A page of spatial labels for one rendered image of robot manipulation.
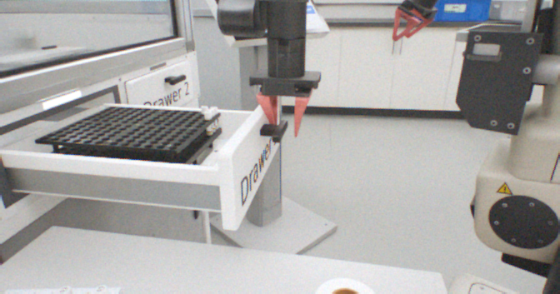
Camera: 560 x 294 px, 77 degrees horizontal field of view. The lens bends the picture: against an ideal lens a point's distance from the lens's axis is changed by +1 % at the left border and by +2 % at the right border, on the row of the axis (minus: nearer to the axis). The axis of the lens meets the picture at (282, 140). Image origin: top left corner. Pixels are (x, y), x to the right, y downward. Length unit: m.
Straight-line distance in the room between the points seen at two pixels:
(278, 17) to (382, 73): 3.01
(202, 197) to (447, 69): 3.28
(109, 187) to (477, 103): 0.59
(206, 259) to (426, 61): 3.20
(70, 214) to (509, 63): 0.78
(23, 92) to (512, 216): 0.82
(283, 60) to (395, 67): 3.01
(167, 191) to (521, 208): 0.59
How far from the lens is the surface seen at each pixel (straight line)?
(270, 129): 0.53
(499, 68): 0.66
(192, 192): 0.47
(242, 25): 0.53
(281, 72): 0.51
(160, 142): 0.53
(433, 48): 3.54
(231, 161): 0.41
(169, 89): 0.95
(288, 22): 0.50
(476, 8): 3.75
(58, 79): 0.69
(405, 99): 3.58
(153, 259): 0.54
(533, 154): 0.71
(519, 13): 4.03
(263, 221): 1.78
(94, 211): 0.81
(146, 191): 0.50
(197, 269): 0.51
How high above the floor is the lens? 1.09
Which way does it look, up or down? 22 degrees down
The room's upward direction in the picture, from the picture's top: straight up
